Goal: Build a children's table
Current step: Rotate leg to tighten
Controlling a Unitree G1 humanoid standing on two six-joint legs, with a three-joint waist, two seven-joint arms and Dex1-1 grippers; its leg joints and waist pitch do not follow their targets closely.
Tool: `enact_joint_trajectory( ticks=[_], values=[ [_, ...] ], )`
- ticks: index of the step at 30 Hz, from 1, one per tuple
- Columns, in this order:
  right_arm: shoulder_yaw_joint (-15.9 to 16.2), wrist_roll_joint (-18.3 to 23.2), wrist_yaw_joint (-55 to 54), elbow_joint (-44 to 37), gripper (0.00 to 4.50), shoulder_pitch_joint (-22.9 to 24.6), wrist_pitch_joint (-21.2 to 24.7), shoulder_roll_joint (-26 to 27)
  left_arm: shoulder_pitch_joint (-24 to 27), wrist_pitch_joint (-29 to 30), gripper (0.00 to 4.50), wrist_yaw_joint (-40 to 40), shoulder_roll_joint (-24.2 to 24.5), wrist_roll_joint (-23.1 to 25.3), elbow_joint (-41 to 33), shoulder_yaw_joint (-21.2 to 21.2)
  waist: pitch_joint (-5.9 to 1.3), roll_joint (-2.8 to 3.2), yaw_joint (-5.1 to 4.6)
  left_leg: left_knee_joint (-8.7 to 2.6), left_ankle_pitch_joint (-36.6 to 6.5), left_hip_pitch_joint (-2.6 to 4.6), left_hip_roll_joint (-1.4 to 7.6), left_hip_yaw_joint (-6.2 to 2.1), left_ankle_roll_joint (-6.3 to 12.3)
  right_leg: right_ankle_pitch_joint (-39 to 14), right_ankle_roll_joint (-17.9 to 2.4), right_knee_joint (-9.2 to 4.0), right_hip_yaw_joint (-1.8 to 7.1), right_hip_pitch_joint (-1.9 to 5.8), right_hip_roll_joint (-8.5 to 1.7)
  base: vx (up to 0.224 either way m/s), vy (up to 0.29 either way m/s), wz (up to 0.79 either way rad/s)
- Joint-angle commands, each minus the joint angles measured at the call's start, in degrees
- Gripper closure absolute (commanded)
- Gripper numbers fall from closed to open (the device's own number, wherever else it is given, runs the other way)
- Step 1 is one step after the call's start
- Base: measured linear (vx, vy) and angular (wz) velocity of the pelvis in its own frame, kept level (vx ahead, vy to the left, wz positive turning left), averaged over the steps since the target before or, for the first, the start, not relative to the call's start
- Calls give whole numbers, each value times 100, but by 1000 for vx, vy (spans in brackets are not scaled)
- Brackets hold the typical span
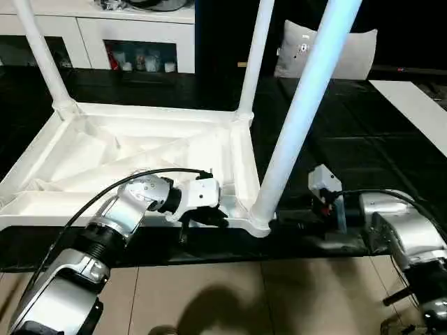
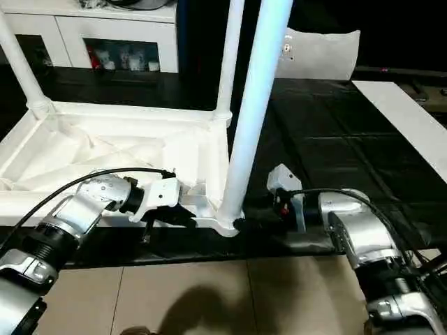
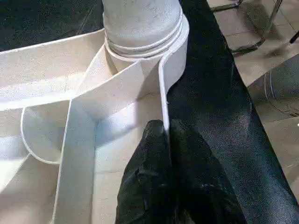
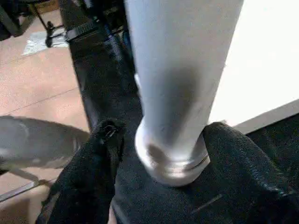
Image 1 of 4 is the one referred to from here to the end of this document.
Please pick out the white plastic table top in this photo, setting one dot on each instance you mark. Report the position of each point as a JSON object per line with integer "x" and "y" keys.
{"x": 104, "y": 146}

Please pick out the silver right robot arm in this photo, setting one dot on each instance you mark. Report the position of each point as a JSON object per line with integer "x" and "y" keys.
{"x": 401, "y": 227}

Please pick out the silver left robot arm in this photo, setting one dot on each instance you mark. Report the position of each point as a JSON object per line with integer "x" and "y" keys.
{"x": 132, "y": 199}

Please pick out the black metal table leg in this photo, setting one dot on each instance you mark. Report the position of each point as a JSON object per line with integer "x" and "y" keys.
{"x": 396, "y": 297}

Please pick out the black left robot foot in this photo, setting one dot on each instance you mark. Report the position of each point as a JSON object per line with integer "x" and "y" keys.
{"x": 164, "y": 331}

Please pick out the white flat board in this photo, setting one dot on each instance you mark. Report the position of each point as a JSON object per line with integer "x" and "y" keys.
{"x": 415, "y": 111}

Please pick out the white pillow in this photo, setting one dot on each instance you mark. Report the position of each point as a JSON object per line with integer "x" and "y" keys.
{"x": 356, "y": 56}

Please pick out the black box with gold label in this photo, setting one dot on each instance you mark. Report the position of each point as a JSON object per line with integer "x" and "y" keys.
{"x": 216, "y": 35}

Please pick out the grey round pot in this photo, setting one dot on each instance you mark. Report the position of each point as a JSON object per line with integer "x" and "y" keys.
{"x": 157, "y": 4}

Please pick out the white glass-door cabinet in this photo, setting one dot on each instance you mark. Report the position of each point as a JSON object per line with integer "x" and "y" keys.
{"x": 52, "y": 24}

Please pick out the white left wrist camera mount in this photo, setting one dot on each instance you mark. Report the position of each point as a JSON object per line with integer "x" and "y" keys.
{"x": 202, "y": 195}

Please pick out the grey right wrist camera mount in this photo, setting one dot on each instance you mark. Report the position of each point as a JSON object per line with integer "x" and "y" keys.
{"x": 323, "y": 179}

